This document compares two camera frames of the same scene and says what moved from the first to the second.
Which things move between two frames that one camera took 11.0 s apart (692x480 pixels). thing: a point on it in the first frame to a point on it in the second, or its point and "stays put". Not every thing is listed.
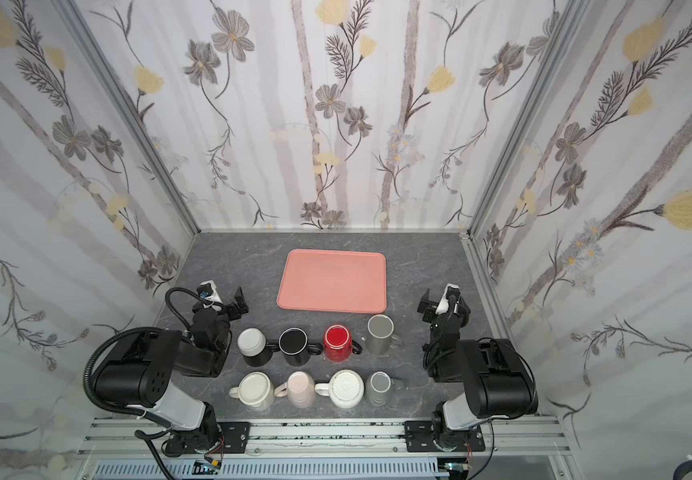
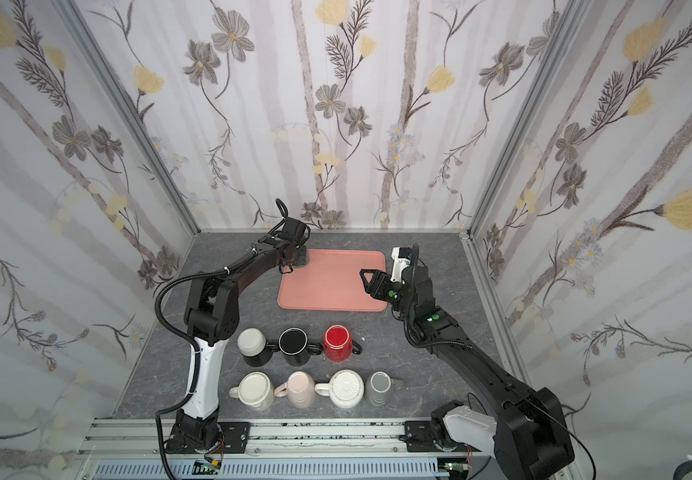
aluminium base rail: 142,437 stays put
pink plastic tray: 334,280 stays put
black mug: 295,347 stays put
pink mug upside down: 299,389 stays put
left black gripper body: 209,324 to 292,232
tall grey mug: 379,336 to 303,257
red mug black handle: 338,344 stays put
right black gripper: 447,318 to 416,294
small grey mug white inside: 379,385 stays put
